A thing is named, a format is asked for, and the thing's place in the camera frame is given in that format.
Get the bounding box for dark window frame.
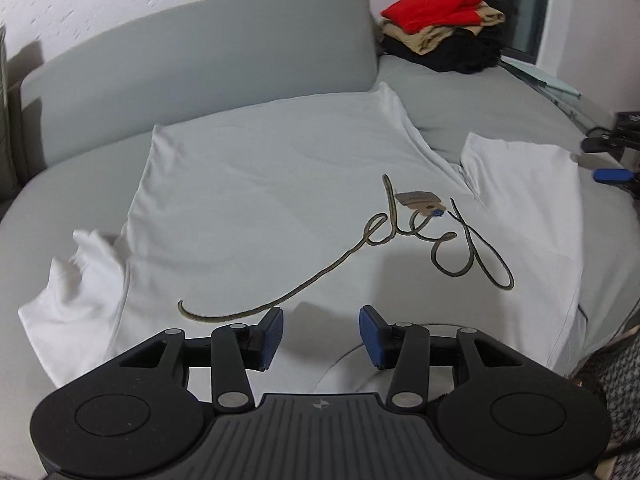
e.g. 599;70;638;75
472;0;554;64

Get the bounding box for glass side table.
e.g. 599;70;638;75
500;55;617;134

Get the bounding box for red folded garment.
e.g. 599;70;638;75
381;0;484;34

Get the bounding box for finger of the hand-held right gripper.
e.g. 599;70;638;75
580;129;624;154
592;167;636;184

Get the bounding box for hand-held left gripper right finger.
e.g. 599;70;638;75
359;304;524;413

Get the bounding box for black folded garment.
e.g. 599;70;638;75
381;26;505;75

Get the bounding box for tan folded garment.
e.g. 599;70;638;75
382;2;506;55

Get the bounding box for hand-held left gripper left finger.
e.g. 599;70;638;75
115;306;285;414

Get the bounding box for white t-shirt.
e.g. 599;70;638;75
18;81;587;392

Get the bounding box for brown paper hang tag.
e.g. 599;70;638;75
394;190;446;219

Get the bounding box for grey sofa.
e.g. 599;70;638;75
0;0;640;396

